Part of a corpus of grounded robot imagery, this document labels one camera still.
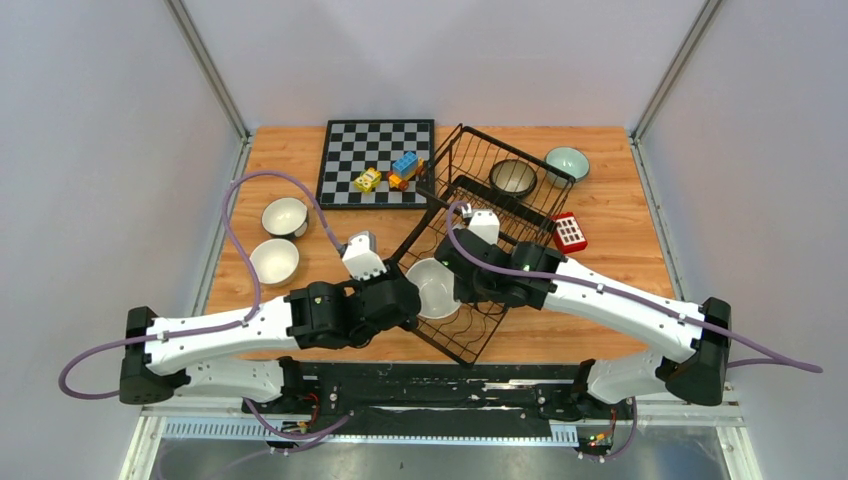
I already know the beige floral bowl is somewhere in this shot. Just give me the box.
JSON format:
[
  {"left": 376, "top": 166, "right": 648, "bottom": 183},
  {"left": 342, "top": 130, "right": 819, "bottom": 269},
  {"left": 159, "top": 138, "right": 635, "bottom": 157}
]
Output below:
[
  {"left": 406, "top": 258, "right": 461, "bottom": 320},
  {"left": 249, "top": 238, "right": 300, "bottom": 286}
]

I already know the black wire dish rack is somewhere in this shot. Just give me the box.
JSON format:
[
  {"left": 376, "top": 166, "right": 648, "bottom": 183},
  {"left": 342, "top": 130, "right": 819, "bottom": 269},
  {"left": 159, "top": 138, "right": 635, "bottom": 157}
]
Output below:
[{"left": 391, "top": 124, "right": 575, "bottom": 366}]

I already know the black patterned rim bowl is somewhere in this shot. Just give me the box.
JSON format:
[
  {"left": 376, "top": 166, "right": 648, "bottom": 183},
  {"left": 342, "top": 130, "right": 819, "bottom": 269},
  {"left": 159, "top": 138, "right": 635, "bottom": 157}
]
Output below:
[{"left": 489, "top": 159, "right": 537, "bottom": 191}]

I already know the teal white dotted bowl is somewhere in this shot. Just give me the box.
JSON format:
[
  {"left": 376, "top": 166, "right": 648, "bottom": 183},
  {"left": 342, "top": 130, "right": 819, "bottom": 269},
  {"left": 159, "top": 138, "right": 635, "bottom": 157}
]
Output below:
[{"left": 261, "top": 197, "right": 309, "bottom": 240}]

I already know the white grid pattern bowl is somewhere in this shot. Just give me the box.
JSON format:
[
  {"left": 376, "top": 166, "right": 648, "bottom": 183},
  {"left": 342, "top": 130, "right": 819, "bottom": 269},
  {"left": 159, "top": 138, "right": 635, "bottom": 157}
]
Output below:
[{"left": 545, "top": 146, "right": 590, "bottom": 188}]

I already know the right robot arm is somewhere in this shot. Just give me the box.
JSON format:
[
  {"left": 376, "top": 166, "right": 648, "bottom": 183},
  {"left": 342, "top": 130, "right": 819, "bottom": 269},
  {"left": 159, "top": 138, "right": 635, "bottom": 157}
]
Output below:
[{"left": 435, "top": 229, "right": 731, "bottom": 418}]

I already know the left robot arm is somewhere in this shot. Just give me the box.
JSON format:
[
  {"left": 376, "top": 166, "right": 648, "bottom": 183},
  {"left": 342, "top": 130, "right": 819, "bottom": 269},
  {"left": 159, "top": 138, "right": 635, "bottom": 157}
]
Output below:
[{"left": 119, "top": 263, "right": 422, "bottom": 413}]

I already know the red toy window brick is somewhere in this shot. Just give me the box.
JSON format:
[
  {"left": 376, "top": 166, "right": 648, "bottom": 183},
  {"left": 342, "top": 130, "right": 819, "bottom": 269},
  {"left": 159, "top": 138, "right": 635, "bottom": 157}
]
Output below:
[{"left": 552, "top": 212, "right": 588, "bottom": 255}]

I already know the yellow owl toy block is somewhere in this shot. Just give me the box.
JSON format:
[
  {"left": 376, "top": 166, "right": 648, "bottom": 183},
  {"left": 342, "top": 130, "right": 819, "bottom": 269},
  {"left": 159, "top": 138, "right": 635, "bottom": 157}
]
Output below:
[{"left": 352, "top": 167, "right": 382, "bottom": 193}]

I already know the blue yellow toy brick car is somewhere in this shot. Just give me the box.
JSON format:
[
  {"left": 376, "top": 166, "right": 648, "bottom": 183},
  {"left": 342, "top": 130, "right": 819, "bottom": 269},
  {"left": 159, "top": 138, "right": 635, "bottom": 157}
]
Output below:
[{"left": 387, "top": 151, "right": 426, "bottom": 191}]

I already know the black and white chessboard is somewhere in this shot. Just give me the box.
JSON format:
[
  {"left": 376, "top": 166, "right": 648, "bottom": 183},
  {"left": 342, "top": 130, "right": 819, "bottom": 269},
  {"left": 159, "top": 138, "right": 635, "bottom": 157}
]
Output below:
[{"left": 315, "top": 119, "right": 435, "bottom": 210}]

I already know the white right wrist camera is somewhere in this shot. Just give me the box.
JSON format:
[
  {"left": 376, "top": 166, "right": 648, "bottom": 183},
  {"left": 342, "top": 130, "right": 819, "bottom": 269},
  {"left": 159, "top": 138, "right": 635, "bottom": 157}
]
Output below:
[{"left": 460, "top": 204, "right": 500, "bottom": 245}]

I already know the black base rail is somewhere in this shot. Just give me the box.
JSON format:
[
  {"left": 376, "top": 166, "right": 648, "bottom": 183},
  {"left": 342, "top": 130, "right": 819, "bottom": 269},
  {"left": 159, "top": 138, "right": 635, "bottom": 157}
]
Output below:
[{"left": 142, "top": 360, "right": 733, "bottom": 448}]

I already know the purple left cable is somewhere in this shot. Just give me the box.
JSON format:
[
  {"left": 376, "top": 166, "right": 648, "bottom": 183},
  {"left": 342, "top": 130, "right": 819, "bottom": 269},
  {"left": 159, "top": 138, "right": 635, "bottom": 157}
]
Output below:
[{"left": 58, "top": 170, "right": 356, "bottom": 480}]

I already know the aluminium frame post left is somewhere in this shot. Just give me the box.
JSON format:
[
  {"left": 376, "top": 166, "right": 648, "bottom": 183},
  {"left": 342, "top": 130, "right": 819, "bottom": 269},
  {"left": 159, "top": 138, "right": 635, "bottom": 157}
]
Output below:
[{"left": 164, "top": 0, "right": 251, "bottom": 143}]

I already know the aluminium frame post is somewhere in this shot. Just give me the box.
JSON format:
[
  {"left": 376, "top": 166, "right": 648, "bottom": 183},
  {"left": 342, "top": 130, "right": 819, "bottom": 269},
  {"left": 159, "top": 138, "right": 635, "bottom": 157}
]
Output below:
[
  {"left": 164, "top": 0, "right": 251, "bottom": 143},
  {"left": 630, "top": 0, "right": 725, "bottom": 144}
]

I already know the aluminium frame post right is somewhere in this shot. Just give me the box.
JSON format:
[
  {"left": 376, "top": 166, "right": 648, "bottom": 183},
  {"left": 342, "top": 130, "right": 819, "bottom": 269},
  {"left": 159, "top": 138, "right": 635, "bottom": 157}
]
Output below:
[{"left": 630, "top": 0, "right": 725, "bottom": 144}]

